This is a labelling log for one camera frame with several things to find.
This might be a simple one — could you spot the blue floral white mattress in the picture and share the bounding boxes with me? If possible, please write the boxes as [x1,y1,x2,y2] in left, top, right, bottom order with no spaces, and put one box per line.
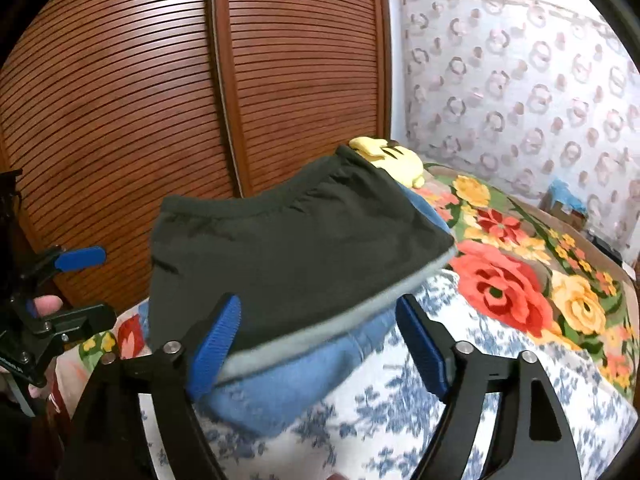
[134,268,639,480]

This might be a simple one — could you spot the folded grey jeans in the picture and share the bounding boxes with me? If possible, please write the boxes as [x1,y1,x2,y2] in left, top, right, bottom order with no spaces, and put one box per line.
[216,245,456,385]

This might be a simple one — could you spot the patterned sheer curtain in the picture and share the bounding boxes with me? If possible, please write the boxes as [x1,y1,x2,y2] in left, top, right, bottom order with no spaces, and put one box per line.
[390,0,639,259]

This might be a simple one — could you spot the person's left hand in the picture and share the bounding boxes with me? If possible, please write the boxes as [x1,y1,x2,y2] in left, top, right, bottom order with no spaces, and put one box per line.
[0,294,65,401]

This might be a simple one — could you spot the yellow plush toy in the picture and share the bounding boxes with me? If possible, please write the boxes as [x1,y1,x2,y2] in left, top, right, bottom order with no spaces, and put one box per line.
[348,136,425,190]

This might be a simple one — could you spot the brown louvered wooden wardrobe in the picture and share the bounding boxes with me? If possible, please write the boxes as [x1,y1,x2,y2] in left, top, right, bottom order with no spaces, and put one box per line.
[1,0,390,310]

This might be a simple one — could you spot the folded blue jeans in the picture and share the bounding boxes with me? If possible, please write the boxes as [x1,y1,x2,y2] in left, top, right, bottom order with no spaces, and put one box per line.
[136,184,454,440]

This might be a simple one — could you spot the black pants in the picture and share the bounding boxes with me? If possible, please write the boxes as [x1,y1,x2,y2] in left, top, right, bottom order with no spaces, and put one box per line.
[149,146,454,353]

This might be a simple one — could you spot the blue item by curtain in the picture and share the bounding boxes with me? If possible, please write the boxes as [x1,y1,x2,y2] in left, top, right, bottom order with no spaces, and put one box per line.
[544,179,588,218]

